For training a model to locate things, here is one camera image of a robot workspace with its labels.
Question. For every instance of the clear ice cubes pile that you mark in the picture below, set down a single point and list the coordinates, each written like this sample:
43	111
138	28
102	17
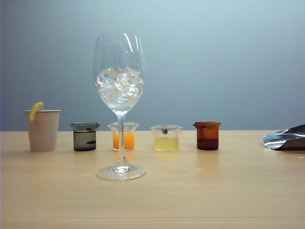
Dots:
119	86

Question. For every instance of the beige paper cup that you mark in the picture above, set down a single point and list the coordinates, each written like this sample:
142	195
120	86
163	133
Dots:
43	133

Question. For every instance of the tall clear wine glass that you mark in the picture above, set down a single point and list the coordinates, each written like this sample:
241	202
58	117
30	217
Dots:
120	155

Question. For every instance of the silver foil bag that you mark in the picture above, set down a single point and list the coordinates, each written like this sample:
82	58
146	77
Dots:
286	139

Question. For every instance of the amber brown measuring cup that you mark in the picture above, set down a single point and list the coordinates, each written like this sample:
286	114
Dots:
207	138

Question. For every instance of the clear cup with orange juice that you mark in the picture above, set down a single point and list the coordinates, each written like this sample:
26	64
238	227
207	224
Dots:
129	142

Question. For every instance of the yellow lemon slice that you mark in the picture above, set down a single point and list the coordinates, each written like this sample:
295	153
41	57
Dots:
33	112

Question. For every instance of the clear cup with yellow juice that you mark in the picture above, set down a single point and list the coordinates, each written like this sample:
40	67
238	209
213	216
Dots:
166	143

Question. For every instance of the grey smoked measuring cup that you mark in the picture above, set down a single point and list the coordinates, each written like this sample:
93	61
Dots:
83	142

